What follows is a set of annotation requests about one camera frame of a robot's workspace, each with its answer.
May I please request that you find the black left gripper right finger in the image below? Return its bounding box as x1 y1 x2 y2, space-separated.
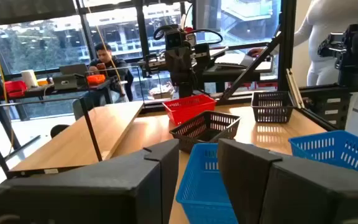
218 139 358 224

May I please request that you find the grey device box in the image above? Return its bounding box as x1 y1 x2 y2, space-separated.
52 75 79 91

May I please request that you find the black plastic basket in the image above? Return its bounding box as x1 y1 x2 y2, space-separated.
169 110 241 154
250 91 296 124

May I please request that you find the black window frame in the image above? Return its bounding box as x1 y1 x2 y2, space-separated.
0 0 298 122

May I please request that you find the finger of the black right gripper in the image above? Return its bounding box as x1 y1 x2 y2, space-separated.
170 73 183 98
181 73 196 98

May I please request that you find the red plastic basket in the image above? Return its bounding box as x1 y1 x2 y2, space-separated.
162 94 217 126

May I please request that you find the black metal shelf frame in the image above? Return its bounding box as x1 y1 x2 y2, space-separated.
0 65 145 180

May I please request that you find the red plastic box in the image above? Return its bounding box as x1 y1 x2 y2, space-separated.
4 80 28 99

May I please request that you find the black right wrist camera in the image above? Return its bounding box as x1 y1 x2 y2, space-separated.
165 30 185 48

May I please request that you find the black office desk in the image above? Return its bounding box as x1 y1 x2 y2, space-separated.
0 77 117 169

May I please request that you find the blue plastic basket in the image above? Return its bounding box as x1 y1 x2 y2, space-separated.
175 142 239 224
288 129 358 175

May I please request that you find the grey laptop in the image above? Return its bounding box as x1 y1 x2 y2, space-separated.
58 63 89 77

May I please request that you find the black side desk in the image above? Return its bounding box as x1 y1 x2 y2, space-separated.
201 46 280 94

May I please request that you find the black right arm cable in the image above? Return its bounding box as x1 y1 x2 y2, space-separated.
152 24 224 46

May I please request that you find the person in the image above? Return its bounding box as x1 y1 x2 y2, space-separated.
247 0 358 87
72 42 135 121

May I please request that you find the orange plastic basket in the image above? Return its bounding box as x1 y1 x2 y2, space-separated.
86 73 107 86

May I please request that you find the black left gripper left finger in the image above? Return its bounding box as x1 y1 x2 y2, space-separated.
0 139 180 224

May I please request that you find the black aluminium rig frame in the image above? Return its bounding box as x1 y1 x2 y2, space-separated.
140 0 358 131

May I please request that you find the tan flat slat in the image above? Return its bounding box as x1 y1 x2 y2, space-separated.
285 68 306 110

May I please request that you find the black chair seat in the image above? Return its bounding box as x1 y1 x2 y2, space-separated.
50 124 71 139

